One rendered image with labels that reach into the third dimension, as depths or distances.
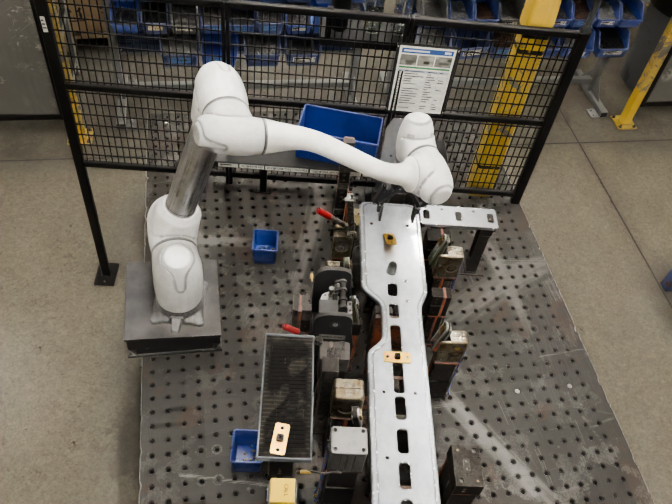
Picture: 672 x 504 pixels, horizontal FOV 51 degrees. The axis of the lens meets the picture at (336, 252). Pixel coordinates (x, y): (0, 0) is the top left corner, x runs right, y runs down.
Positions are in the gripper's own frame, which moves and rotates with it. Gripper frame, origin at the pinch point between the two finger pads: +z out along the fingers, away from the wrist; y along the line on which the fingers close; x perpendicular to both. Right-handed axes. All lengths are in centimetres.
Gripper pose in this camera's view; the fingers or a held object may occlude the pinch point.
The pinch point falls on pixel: (396, 215)
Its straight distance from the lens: 235.0
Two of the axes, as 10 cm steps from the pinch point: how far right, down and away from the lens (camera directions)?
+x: 0.0, -7.6, 6.5
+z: -1.0, 6.5, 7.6
